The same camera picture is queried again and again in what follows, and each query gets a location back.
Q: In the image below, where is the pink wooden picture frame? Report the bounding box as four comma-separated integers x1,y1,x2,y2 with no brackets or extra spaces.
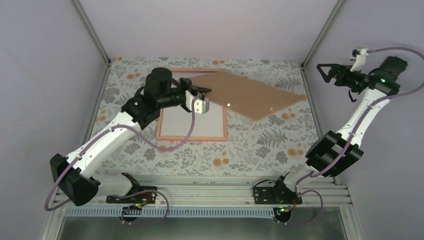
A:
155,68,229,143

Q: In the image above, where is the floral patterned table mat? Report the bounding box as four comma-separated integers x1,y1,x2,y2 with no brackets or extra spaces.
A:
93,57,318,177

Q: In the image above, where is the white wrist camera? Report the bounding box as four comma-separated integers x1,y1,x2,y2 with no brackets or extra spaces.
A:
350,48,369,72
191,93,210,114

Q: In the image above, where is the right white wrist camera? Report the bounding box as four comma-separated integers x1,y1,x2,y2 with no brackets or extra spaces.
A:
350,48,369,72

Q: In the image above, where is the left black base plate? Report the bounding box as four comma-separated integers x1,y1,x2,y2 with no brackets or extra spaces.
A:
106,186,158,205

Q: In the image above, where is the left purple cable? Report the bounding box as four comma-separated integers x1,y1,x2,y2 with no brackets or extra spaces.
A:
44,96,200,227

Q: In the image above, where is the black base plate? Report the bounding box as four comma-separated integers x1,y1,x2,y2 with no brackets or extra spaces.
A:
252,186,303,205
106,186,158,205

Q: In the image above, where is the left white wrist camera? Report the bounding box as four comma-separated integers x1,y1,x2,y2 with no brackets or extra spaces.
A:
191,93,210,114

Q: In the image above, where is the brown cardboard backing board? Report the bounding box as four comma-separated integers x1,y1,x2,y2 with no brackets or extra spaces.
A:
190,71,307,121

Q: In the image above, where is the aluminium rail base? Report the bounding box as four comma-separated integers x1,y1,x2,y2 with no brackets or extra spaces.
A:
41,176,363,240

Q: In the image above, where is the purple cable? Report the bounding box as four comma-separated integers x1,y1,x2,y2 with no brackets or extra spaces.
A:
44,96,200,227
273,46,424,227

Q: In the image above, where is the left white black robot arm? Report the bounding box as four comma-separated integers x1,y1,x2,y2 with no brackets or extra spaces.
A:
50,67,211,206

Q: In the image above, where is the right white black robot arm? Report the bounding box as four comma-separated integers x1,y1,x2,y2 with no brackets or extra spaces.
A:
270,55,408,204

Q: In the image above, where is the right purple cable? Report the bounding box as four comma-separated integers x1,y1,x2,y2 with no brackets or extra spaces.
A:
273,46,424,227

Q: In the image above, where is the sunset photo print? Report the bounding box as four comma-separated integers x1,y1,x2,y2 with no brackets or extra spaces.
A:
159,104,225,138

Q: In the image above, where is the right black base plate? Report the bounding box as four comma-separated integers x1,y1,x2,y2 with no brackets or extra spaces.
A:
252,186,303,205

